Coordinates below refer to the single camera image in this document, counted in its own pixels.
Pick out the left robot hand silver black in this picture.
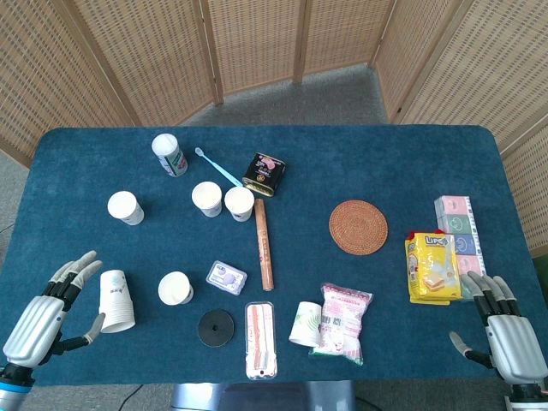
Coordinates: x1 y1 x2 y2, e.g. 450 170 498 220
2 250 106 369

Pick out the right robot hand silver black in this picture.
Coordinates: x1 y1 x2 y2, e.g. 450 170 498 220
449 270 548 387

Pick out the white paper cup blue flower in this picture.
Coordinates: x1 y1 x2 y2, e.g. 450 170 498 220
190 181 223 218
106 190 146 227
157 271 195 307

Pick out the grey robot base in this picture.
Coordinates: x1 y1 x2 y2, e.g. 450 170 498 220
170 379 357 411

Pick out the round woven rattan coaster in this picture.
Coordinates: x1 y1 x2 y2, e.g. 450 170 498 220
328 199 390 257

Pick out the white cup green leaf print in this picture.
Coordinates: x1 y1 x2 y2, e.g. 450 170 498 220
288 301 324 348

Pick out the stack of white paper cups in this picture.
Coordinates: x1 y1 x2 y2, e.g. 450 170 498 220
98 269 136 335

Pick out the yellow biscuit package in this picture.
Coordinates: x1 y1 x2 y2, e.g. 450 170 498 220
404 230 465 307

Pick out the pastel tissue packs bundle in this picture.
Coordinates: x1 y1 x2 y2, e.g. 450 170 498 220
433 194 487 301

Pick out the pink white sugar bag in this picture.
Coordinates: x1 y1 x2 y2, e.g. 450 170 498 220
308 282 374 366

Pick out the black tape roll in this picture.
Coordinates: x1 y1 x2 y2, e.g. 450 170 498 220
197 308 236 348

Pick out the purple dental floss box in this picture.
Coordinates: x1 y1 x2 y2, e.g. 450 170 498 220
205 259 249 298

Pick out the canister with white lid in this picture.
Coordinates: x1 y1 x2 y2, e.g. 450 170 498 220
151 133 189 178

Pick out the light blue toothbrush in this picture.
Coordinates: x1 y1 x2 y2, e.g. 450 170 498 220
194 146 244 189

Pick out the brown paper wrapped roll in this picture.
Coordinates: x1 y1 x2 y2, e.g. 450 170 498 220
253 198 276 293

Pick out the blue table cloth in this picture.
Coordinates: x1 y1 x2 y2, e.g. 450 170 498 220
0 124 548 387

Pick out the black luncheon meat tin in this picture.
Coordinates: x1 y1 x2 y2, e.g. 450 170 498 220
241 152 289 200

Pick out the woven bamboo folding screen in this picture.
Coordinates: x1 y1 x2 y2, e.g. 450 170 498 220
0 0 548 258

